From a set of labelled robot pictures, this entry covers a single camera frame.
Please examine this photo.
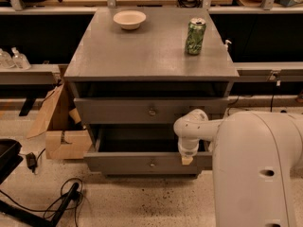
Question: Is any clear sanitizer bottle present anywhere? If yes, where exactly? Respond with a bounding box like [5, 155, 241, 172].
[11, 47, 31, 70]
[0, 48, 15, 68]

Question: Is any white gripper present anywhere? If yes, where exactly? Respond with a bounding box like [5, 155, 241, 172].
[178, 138, 199, 166]

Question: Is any black stand base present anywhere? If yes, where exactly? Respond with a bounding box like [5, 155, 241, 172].
[0, 183, 80, 227]

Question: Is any white paper bowl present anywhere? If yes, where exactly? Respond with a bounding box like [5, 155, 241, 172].
[113, 10, 146, 30]

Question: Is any black floor cable left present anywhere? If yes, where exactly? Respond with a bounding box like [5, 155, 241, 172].
[0, 177, 85, 227]

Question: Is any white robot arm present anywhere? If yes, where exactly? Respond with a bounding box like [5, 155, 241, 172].
[173, 109, 303, 227]

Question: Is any green soda can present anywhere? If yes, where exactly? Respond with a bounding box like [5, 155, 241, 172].
[185, 18, 206, 55]

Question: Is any open cardboard box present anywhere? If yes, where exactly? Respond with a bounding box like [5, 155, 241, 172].
[27, 84, 92, 160]

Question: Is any small white pump bottle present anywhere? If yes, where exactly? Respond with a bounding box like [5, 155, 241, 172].
[224, 40, 232, 51]

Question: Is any black power adapter left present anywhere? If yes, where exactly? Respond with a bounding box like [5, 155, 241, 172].
[26, 152, 37, 172]

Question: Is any grey drawer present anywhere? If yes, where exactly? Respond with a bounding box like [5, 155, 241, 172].
[84, 124, 212, 176]
[74, 97, 227, 124]

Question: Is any grey top drawer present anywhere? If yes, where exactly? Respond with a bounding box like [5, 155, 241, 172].
[74, 97, 227, 124]

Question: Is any clear sanitizer bottle left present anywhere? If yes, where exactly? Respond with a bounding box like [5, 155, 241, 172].
[0, 48, 15, 68]

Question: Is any clear sanitizer bottle right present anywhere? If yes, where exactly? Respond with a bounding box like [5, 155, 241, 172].
[11, 47, 31, 70]

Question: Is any grey wooden drawer cabinet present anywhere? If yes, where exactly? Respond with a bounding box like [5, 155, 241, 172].
[63, 7, 240, 179]

